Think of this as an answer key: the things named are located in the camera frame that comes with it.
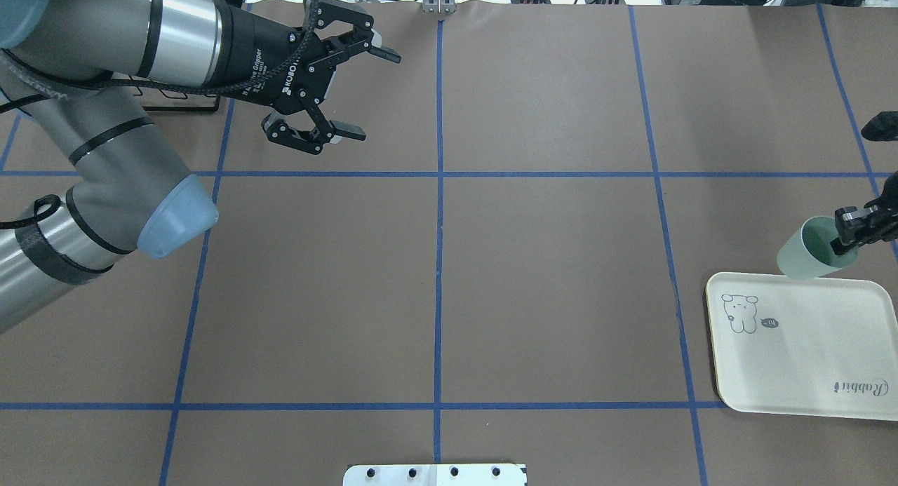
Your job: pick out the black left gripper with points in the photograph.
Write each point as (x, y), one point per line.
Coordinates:
(254, 55)

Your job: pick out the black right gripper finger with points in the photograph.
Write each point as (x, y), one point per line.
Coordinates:
(840, 247)
(877, 221)

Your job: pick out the pale green plastic cup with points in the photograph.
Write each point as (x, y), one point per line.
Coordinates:
(808, 253)

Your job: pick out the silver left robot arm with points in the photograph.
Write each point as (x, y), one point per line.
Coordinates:
(72, 66)

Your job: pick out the cream rabbit print tray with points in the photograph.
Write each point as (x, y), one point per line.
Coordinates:
(825, 347)

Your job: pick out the black wire cup rack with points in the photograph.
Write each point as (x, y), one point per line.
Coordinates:
(156, 100)

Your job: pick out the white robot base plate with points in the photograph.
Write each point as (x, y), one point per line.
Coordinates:
(437, 474)

